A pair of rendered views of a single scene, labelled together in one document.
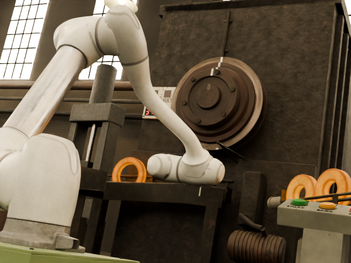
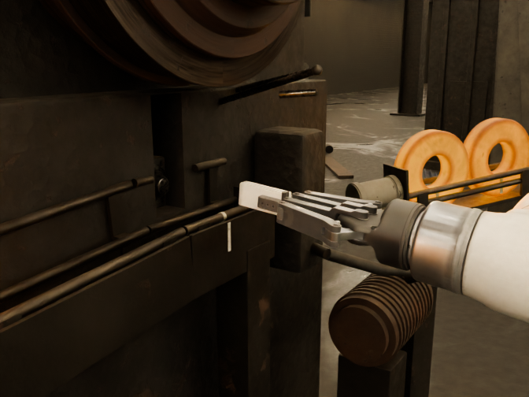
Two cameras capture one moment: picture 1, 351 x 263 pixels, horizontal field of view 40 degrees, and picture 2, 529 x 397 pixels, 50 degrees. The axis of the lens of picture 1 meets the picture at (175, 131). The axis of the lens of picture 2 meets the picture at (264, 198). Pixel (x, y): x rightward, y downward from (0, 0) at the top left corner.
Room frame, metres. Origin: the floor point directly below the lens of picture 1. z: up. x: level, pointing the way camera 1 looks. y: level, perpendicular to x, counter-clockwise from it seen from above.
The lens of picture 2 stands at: (2.08, 0.55, 0.92)
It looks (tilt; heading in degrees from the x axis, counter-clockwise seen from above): 14 degrees down; 275
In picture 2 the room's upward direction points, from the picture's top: straight up
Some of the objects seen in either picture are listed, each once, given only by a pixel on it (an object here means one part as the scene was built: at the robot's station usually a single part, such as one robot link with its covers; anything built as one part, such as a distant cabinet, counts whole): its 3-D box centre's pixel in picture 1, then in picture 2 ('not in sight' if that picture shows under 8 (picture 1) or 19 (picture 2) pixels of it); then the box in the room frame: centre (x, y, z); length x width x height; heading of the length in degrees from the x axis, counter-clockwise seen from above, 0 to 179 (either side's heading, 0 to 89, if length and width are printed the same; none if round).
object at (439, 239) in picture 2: not in sight; (445, 245); (1.94, -0.03, 0.72); 0.09 x 0.06 x 0.09; 62
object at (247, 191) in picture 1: (252, 200); (286, 198); (2.13, -0.39, 0.68); 0.11 x 0.08 x 0.24; 152
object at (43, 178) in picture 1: (45, 178); not in sight; (1.21, 0.30, 0.54); 0.18 x 0.16 x 0.22; 64
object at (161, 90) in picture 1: (166, 103); not in sight; (2.49, 0.07, 1.15); 0.26 x 0.02 x 0.18; 62
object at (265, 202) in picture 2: not in sight; (272, 206); (2.13, -0.11, 0.74); 0.05 x 0.03 x 0.01; 152
